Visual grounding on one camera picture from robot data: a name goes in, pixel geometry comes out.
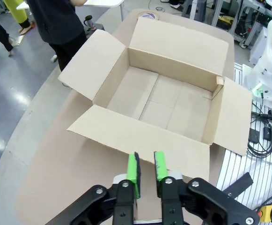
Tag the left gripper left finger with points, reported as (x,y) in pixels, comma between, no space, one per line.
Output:
(131,173)

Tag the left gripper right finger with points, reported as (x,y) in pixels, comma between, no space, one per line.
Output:
(160,168)

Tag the brown cardboard box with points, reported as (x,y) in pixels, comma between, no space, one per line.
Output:
(163,93)

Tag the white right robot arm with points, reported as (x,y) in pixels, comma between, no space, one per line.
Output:
(269,58)

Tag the slotted aluminium mounting plate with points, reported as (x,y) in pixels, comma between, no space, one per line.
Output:
(243,164)

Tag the yellow emergency stop button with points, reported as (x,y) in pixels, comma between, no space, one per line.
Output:
(266,212)

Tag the brown packing tape roll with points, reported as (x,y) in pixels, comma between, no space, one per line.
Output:
(147,16)

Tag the person in black t-shirt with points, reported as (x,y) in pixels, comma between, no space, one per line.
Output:
(56,23)

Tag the white side table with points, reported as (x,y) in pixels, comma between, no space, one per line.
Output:
(103,2)

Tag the bystander in yellow clothing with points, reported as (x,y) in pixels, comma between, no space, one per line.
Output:
(18,11)

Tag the black metal bracket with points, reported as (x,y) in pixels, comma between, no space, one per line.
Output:
(241,184)

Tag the aluminium frame workstation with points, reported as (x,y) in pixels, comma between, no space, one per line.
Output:
(250,28)

